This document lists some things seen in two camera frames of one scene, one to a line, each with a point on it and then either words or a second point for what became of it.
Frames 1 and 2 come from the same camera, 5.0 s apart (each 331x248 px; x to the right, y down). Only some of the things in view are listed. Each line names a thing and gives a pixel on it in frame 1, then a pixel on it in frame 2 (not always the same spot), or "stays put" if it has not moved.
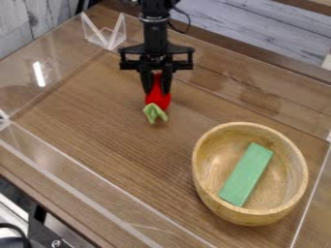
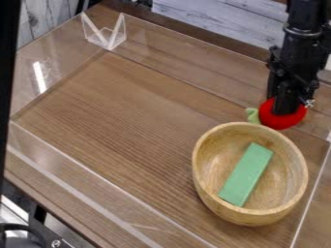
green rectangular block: x=246 y=173 stays put
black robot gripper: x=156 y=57 to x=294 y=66
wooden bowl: x=280 y=183 stays put
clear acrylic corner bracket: x=104 y=37 stays put
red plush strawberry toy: x=157 y=101 to x=278 y=121
